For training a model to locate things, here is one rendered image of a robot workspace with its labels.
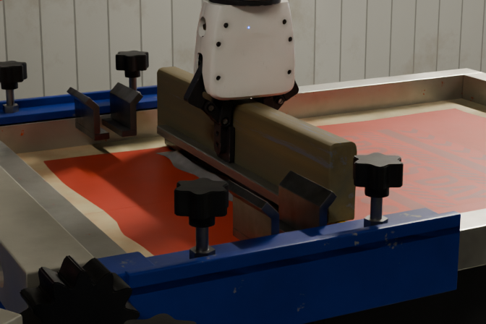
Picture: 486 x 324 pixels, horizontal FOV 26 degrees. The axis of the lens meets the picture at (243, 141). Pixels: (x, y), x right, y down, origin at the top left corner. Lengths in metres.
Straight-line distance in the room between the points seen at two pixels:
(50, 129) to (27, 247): 0.58
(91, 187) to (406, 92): 0.57
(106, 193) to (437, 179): 0.37
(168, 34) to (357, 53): 0.96
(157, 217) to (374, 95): 0.55
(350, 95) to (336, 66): 3.33
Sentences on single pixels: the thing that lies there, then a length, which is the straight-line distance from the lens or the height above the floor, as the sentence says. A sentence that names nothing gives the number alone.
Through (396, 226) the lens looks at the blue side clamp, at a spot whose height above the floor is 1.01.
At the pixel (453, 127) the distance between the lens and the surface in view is 1.43.
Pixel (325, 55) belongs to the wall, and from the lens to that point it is 4.77.
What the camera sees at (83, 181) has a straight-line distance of 1.18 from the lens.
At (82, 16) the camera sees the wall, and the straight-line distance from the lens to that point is 4.22.
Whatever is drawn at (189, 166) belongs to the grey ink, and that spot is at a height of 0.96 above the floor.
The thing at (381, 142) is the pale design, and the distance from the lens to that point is 1.34.
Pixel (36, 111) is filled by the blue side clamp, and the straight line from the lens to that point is 1.31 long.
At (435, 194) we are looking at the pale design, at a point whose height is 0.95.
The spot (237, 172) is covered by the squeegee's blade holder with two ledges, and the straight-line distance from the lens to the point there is 1.08.
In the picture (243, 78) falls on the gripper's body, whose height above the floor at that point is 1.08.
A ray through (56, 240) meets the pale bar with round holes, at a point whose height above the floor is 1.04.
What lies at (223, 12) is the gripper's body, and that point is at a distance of 1.06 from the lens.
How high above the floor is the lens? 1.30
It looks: 15 degrees down
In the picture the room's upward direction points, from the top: straight up
